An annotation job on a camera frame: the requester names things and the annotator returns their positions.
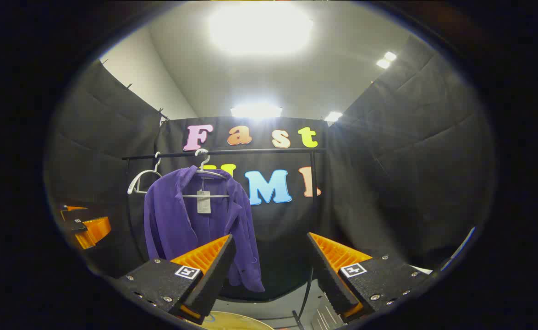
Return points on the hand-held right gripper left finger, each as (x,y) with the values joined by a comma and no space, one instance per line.
(216,279)

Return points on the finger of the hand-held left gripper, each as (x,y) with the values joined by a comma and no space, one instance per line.
(96,229)
(74,209)

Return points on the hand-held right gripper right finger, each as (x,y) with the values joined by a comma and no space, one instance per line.
(328,279)

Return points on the beige laundry hamper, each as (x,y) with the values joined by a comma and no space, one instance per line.
(237,321)

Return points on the white clothes hanger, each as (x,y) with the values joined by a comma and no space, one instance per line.
(221,196)
(145,172)

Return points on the black clothes rack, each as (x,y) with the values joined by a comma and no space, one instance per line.
(250,151)

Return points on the white paper garment tag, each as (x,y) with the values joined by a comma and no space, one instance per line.
(204,201)

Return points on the black backdrop cloth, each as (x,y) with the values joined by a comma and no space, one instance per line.
(411,160)

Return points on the small ceiling light panel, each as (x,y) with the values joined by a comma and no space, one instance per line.
(387,59)

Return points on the large ceiling light panel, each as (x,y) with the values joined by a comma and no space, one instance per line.
(260,27)

